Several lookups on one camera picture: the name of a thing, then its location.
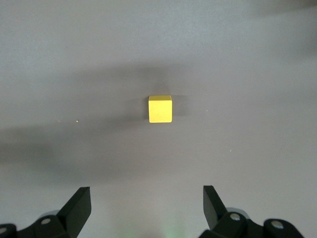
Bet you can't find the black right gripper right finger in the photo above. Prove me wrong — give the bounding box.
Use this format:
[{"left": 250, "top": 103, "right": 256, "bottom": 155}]
[{"left": 199, "top": 185, "right": 304, "bottom": 238}]

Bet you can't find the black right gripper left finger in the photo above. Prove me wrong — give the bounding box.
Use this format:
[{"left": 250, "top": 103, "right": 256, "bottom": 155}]
[{"left": 0, "top": 187, "right": 92, "bottom": 238}]

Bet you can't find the yellow wooden block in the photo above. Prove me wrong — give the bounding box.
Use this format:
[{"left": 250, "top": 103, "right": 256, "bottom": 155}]
[{"left": 148, "top": 95, "right": 173, "bottom": 124}]

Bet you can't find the brown table cover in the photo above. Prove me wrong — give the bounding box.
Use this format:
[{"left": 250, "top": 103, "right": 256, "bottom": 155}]
[{"left": 0, "top": 0, "right": 317, "bottom": 238}]

